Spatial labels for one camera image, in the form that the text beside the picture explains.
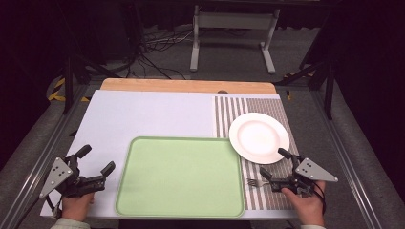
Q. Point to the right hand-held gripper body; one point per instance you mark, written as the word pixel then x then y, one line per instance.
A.
pixel 310 171

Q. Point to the white table cover board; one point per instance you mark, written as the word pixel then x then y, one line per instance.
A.
pixel 143 114

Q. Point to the person's right hand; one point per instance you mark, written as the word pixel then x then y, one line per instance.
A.
pixel 309 208

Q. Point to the aluminium floor rail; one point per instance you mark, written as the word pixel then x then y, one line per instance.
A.
pixel 41 159
pixel 345 159

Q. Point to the yellow black floor tape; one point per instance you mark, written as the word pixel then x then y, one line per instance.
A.
pixel 57 92

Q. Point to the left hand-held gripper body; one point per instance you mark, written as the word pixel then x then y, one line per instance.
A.
pixel 82 185

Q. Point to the white round plate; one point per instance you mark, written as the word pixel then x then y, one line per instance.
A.
pixel 258 137

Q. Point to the black tripod stand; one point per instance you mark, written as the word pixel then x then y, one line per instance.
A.
pixel 68 86
pixel 329 92

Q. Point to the grey striped placemat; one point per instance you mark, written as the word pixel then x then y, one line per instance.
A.
pixel 270 106

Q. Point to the silver metal fork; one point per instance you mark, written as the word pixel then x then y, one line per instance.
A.
pixel 254 183

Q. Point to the person's left hand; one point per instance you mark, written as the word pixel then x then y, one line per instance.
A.
pixel 76 206

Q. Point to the white metal stand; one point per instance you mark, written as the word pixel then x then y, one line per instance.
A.
pixel 234 20

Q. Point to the light green plastic tray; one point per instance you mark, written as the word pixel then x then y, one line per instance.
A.
pixel 180 178

